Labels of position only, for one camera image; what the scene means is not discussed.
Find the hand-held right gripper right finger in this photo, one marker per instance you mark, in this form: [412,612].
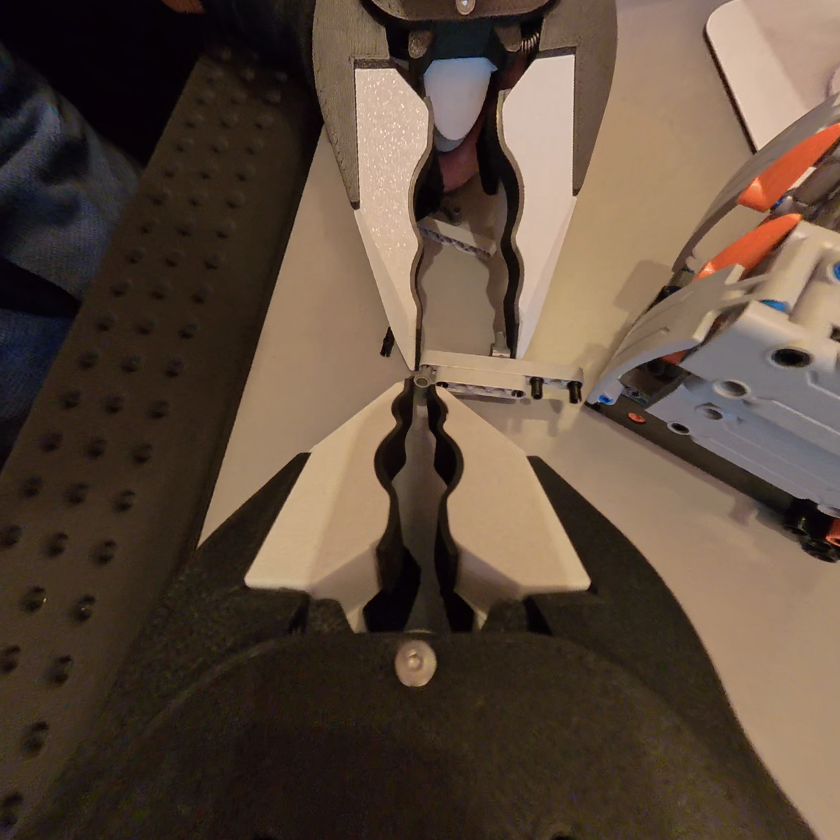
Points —
[505,525]

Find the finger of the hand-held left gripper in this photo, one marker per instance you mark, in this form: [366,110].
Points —
[544,164]
[387,184]

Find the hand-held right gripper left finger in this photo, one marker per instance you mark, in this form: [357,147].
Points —
[328,525]

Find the light grey toy beam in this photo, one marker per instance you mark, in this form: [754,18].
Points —
[472,369]
[459,239]

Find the grey toy axle pin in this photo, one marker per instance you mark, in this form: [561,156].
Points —
[501,346]

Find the person's left hand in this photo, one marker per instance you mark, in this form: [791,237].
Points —
[463,172]

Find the person's black jacket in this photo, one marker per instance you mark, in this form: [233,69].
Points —
[164,65]

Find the black perforated panel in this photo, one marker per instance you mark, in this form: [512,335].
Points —
[131,394]

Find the white rounded board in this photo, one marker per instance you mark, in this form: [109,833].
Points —
[774,52]

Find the grey orange toy brick vehicle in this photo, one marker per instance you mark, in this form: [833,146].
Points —
[754,367]

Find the person's blue jeans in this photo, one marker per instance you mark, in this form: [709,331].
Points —
[46,197]

